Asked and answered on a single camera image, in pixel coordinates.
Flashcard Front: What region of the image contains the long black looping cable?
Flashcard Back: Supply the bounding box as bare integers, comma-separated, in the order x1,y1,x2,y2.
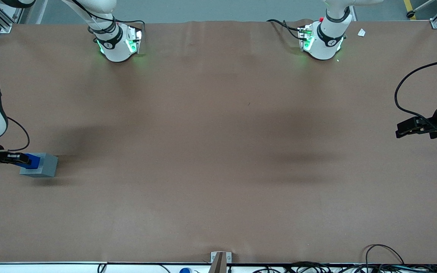
395,57,437,128

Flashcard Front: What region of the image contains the stand leg with caster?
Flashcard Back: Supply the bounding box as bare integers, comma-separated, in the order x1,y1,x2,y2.
407,0,437,19

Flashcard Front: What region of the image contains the gray camera mount bracket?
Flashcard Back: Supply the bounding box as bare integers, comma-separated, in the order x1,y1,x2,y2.
210,251,232,273

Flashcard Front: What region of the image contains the left arm base cable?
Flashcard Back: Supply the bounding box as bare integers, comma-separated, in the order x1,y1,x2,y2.
266,19,303,41

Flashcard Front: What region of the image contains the blue plastic part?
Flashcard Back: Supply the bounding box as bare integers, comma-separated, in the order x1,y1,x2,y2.
22,153,41,169

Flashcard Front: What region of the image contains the black cable bundle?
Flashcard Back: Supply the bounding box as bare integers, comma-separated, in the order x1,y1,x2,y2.
256,261,437,273

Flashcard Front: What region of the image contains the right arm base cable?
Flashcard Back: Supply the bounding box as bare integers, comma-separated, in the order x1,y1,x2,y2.
72,0,146,38

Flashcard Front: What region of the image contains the gray square base block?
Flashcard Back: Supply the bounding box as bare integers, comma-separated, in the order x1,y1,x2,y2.
19,153,58,178

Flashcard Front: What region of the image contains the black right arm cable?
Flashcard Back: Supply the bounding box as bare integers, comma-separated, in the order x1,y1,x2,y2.
6,116,30,152

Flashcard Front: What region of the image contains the brown table mat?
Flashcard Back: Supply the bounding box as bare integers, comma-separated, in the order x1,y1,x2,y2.
0,20,437,264

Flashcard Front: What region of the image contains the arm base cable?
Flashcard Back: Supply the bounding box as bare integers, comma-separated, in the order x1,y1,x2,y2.
266,19,303,41
72,0,146,38

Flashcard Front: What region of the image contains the black cable loop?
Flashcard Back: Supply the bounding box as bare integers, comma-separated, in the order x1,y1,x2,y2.
365,244,405,266

